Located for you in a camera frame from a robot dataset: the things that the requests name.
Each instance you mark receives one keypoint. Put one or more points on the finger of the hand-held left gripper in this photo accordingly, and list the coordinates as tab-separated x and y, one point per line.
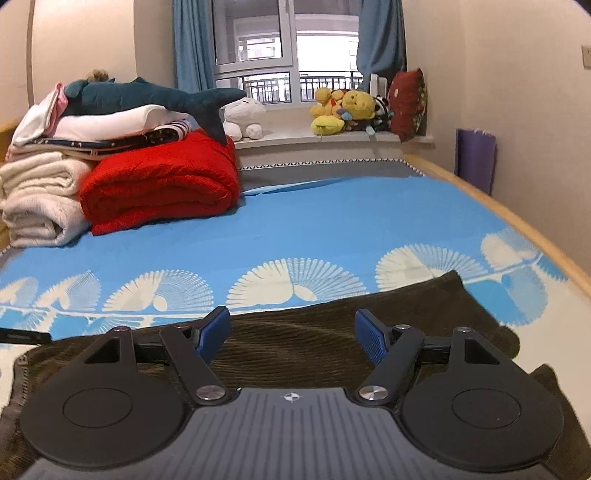
23	336

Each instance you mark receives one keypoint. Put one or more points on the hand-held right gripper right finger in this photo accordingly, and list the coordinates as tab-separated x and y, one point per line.
371	334

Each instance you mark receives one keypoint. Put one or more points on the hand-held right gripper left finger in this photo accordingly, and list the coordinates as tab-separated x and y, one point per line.
214	330

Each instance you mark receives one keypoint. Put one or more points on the white fluffy folded blanket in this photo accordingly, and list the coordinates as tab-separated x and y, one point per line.
37	221

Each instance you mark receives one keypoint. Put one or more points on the blue white patterned bed sheet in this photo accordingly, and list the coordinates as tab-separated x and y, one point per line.
323	217

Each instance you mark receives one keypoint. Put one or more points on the red folded blanket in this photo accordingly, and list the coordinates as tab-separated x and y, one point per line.
161	180

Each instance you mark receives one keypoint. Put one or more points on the cream folded blanket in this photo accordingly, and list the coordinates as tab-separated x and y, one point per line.
41	177

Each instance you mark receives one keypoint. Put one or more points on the purple rolled mat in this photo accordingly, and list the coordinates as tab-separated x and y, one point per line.
475	159

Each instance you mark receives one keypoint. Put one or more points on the white window sill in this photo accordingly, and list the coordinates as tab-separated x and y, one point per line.
295	136

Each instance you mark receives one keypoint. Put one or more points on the lime yellow plush toy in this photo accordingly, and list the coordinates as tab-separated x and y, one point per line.
327	125

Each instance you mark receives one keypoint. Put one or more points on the white plush toy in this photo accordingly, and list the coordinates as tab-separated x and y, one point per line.
242	115

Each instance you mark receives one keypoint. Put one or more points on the pink white folded cloth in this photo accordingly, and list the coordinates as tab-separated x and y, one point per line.
39	117

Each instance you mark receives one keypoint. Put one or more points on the black white striped toy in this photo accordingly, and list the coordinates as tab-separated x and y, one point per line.
381	113

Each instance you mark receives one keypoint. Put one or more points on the yellow round head plush toy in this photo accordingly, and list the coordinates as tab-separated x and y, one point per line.
359	105

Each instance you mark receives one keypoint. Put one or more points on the white folded quilt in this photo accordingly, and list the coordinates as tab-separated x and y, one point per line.
115	122

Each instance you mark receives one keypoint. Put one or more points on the red patterned cushion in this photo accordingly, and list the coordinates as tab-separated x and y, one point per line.
407	106

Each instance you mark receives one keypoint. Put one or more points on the orange yellow plush toy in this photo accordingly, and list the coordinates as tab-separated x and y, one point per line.
328	99

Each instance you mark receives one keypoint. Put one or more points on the dark blue shark plush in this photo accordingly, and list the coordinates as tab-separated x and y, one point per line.
138	97

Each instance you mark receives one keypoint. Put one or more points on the small white device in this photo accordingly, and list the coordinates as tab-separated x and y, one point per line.
378	84

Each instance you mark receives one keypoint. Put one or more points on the brown haired doll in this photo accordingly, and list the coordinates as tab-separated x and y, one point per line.
99	75

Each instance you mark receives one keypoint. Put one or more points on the cream wardrobe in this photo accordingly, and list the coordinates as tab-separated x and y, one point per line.
14	55

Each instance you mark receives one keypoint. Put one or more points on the blue curtain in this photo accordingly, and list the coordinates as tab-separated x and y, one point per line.
381	41
194	46

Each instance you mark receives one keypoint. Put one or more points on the white framed window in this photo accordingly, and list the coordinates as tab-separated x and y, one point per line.
249	32

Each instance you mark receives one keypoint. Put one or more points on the wooden bed frame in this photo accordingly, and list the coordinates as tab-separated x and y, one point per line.
508	217

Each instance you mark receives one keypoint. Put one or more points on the white wall switch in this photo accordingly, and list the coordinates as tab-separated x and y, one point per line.
586	56

